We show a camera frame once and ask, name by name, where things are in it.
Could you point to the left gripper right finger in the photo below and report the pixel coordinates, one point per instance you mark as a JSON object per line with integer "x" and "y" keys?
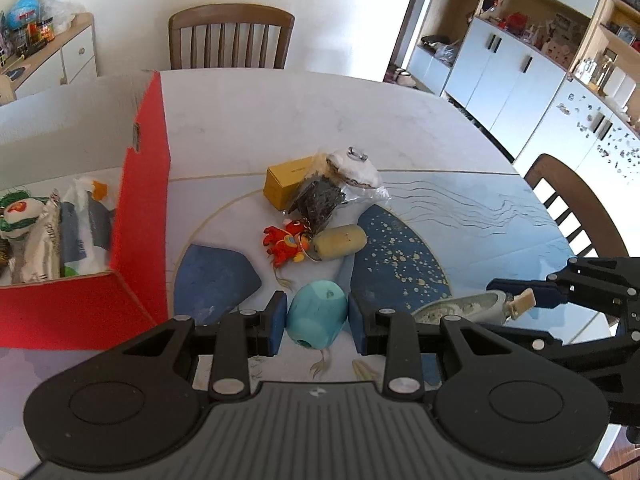
{"x": 390, "y": 333}

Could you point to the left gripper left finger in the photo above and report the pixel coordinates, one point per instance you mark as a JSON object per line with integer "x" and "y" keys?
{"x": 239, "y": 336}

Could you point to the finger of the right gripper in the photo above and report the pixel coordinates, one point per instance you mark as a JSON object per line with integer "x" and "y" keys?
{"x": 525, "y": 293}

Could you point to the teal round toy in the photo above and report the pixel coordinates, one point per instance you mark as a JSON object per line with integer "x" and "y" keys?
{"x": 317, "y": 315}

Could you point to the red rooster plush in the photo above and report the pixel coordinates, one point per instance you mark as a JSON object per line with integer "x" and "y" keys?
{"x": 286, "y": 244}

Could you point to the beige cylinder toy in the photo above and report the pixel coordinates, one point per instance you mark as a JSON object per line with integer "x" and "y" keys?
{"x": 340, "y": 242}

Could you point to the yellow small box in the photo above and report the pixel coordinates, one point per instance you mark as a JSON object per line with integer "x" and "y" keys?
{"x": 283, "y": 181}

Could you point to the white shell pouch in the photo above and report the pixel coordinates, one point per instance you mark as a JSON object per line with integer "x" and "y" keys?
{"x": 355, "y": 167}

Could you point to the red and white cardboard box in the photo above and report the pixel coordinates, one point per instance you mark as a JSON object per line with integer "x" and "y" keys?
{"x": 102, "y": 146}

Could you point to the white green plush charm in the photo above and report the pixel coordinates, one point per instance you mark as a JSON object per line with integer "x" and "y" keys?
{"x": 19, "y": 213}

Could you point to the wooden chair right side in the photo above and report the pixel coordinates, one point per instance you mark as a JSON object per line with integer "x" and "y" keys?
{"x": 589, "y": 229}

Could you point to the brown wooden chair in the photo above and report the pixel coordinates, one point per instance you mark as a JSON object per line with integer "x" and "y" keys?
{"x": 224, "y": 35}

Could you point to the white drawer sideboard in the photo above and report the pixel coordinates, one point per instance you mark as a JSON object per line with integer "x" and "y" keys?
{"x": 70, "y": 58}

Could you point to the blue globe toy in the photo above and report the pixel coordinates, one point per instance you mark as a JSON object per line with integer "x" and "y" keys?
{"x": 22, "y": 13}

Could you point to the white wall cabinet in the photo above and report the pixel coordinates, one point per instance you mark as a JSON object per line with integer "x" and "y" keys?
{"x": 556, "y": 77}

